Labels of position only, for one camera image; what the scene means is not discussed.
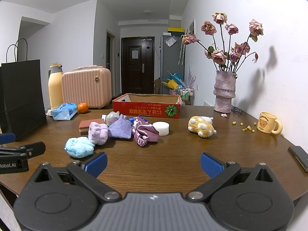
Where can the dark wooden door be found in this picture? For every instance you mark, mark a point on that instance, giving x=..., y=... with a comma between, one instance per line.
x=137, y=77

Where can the paper notice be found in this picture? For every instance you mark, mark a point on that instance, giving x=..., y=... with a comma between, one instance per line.
x=135, y=54

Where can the wall picture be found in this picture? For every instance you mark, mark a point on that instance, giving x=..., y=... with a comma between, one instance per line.
x=192, y=26

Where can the bunch of dried pink roses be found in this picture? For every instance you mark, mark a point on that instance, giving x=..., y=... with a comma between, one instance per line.
x=219, y=56

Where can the pink ribbed suitcase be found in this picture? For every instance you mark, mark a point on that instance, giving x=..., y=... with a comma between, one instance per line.
x=84, y=89

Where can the grey refrigerator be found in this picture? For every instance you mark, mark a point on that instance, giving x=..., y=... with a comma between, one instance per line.
x=168, y=60

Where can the red cardboard box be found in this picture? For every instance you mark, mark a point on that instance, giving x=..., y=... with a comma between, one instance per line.
x=144, y=109

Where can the purple wall decoration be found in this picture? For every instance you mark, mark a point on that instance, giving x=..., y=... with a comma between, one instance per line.
x=191, y=78

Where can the purple fabric pouch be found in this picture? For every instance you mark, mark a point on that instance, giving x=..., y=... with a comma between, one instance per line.
x=120, y=128

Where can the blue plush toy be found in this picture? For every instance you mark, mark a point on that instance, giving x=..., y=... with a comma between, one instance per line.
x=79, y=146

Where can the eyeglasses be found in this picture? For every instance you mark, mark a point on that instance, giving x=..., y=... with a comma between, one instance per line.
x=237, y=111

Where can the yellow and black box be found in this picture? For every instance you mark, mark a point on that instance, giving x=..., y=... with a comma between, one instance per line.
x=175, y=31

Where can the yellow thermos jug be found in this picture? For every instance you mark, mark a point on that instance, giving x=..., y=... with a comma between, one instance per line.
x=55, y=89

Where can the yellow and blue bags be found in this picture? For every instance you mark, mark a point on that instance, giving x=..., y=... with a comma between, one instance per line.
x=172, y=83

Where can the black paper bag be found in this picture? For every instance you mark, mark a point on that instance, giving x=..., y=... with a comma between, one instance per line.
x=21, y=96

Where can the pink basket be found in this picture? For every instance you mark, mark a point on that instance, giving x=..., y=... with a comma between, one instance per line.
x=173, y=92

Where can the pink satin scrunchie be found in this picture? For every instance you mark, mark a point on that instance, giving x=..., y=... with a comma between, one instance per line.
x=144, y=133

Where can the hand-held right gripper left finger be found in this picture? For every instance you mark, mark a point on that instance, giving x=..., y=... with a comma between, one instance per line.
x=97, y=164

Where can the pink ceramic vase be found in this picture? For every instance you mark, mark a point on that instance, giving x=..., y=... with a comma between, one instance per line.
x=225, y=91

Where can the side doorway frame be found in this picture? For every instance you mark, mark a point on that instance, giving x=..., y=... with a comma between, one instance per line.
x=110, y=53

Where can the white round sponge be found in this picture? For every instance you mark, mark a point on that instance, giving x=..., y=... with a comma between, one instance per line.
x=160, y=128

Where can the metal trolley cart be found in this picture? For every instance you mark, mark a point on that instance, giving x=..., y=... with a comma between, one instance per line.
x=185, y=93

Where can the flat pink package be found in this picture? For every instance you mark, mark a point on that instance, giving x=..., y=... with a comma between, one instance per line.
x=87, y=67

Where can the hanging folded umbrellas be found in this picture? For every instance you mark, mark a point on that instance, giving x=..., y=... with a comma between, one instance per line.
x=181, y=50

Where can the blue handkerchief tissue pack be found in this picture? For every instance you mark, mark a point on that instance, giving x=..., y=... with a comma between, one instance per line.
x=131, y=120

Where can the scattered yellow crumbs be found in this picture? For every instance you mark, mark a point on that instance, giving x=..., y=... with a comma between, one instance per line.
x=249, y=127

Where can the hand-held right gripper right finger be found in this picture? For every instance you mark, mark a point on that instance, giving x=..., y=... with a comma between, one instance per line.
x=211, y=164

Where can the yellow bear mug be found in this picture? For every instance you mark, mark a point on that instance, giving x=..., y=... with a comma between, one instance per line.
x=266, y=124

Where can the black smartphone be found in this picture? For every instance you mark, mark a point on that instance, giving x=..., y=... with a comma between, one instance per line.
x=299, y=156

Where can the clear plastic bag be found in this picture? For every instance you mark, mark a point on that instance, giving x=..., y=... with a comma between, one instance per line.
x=170, y=42

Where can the purple plush toy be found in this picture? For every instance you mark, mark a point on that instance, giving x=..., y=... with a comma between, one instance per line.
x=96, y=132

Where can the yellow plush toy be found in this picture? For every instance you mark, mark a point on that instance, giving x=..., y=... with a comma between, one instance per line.
x=199, y=126

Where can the brown cardboard carton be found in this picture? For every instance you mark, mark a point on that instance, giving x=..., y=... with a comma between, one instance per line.
x=158, y=85

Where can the orange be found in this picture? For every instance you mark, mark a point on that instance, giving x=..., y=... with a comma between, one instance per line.
x=83, y=107

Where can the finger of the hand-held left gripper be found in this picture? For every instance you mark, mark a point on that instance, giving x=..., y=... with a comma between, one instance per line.
x=7, y=138
x=36, y=147

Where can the brown layered sponge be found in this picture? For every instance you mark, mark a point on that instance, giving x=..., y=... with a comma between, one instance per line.
x=86, y=125

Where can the blue wet wipes pack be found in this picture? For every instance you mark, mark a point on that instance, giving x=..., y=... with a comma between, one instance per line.
x=65, y=110

